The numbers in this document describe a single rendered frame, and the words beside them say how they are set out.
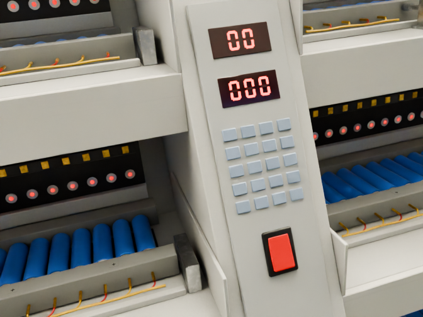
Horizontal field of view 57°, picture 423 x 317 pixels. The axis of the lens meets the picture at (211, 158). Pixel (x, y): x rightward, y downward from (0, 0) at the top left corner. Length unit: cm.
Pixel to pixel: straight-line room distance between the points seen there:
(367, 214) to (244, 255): 17
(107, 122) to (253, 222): 13
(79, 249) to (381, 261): 28
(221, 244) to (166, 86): 12
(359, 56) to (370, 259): 18
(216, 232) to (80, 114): 13
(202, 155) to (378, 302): 20
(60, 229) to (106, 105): 19
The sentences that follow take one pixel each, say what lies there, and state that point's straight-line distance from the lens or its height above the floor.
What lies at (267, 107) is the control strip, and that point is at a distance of 30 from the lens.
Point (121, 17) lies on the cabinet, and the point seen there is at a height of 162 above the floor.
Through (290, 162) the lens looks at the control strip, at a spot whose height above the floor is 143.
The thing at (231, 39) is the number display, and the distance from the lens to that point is 30.
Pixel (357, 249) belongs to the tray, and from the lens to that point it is 40.
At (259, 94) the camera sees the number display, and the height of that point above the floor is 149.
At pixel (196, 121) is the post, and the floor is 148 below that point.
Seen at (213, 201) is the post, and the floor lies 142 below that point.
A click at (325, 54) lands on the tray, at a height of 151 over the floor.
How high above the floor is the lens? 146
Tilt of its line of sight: 3 degrees down
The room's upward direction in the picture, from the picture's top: 11 degrees counter-clockwise
